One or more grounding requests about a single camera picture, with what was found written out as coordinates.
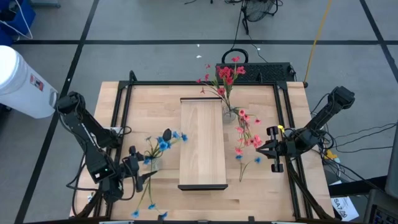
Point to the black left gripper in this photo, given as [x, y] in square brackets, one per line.
[132, 165]

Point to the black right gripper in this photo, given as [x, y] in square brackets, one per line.
[279, 147]

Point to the round ribbed clear glass vase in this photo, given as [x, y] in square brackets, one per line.
[155, 164]

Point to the small blue flower sprig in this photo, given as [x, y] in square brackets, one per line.
[257, 160]

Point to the pale pink flower bunch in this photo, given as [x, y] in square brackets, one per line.
[256, 140]

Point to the green stem with black bud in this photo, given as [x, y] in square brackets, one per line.
[167, 135]

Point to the long blue flower stem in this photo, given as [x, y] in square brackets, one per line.
[135, 213]

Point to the slim faceted clear glass vase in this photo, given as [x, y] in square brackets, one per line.
[229, 115]

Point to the red artificial flower bunch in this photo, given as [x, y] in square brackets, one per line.
[225, 72]

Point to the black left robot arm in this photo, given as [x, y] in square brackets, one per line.
[90, 149]

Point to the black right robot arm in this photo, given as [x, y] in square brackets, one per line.
[326, 113]

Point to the wooden shelf with black legs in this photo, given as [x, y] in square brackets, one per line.
[202, 140]

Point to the yellow plug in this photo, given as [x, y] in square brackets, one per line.
[330, 154]

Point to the black perforated computer case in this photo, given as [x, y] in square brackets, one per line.
[267, 72]

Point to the white printed paper sheet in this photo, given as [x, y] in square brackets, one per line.
[343, 208]

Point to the black floor beam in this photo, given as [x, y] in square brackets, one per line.
[357, 186]

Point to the black floor fan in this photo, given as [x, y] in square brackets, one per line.
[258, 11]

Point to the white plastic bucket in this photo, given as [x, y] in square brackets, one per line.
[21, 84]

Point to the grey floor box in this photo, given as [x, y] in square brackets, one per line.
[45, 2]

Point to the blue plastic bin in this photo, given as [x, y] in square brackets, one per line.
[25, 15]

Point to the black metal table frame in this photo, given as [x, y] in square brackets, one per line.
[174, 83]

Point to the grey metal post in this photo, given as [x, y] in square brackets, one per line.
[392, 161]

